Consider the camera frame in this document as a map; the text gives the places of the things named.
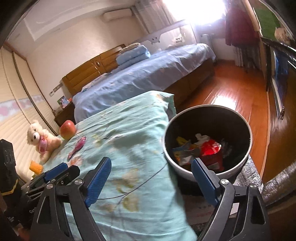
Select beige fluffy toy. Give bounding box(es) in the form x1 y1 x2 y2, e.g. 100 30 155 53
274 27 293 44

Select small photo frame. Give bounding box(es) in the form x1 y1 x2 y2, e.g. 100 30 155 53
57 95 71 109

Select yellow corn toy left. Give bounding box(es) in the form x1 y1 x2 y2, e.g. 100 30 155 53
29 160 44 175

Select white bed guard rail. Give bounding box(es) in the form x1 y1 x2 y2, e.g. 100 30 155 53
140 20 197 50

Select red snack wrapper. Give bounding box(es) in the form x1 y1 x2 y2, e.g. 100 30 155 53
199 139 225 172

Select black television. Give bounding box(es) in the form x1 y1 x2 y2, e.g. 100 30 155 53
260 37 296 121

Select beige teddy bear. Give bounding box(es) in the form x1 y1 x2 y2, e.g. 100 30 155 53
27 120 62 163

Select dark wooden nightstand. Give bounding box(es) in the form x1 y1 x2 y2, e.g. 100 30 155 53
54 102 75 128

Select wall switch panel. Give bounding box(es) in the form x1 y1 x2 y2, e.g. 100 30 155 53
48 85 63 96

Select bed with blue sheet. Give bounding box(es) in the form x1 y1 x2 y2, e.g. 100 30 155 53
72 43 216 123

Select black round trash bin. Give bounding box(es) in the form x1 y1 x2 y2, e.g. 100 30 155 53
163 105 253 181

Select white slatted wardrobe door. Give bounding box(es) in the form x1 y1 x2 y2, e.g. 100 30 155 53
0 46 59 183

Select silver foil floor mat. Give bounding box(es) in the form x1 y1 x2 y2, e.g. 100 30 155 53
180 155 296 234

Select light blue floral tablecloth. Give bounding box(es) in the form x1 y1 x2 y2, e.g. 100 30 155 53
30 90 197 241

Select folded blue blanket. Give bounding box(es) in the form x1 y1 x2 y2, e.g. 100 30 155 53
116 45 151 69

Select pink hair comb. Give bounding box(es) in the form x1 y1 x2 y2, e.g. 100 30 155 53
68 136 87 160

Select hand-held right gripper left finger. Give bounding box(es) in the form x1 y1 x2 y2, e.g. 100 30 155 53
30 156 112 241

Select brown wooden headboard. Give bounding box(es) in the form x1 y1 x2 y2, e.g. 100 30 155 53
62 44 126 96

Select grey patterned curtain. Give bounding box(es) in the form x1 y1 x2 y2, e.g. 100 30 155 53
235 44 263 70

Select red hanging coat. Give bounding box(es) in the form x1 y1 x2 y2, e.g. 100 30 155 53
225 5 260 47

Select grey striped curtain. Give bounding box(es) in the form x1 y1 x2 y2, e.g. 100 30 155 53
133 0 176 33

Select red yellow apple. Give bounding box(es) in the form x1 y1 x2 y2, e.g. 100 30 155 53
59 120 77 140

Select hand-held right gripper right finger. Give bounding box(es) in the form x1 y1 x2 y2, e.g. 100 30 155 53
191 157 271 241

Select white blue printed pillow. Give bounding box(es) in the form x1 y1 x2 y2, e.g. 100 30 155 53
82 73 109 92

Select grey pillow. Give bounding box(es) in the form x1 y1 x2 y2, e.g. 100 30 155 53
121 42 141 52

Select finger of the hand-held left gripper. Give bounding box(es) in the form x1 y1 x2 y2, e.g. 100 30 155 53
46 165 81 186
30 162 68 186

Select bright window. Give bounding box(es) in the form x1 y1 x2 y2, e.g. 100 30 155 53
162 0 226 26

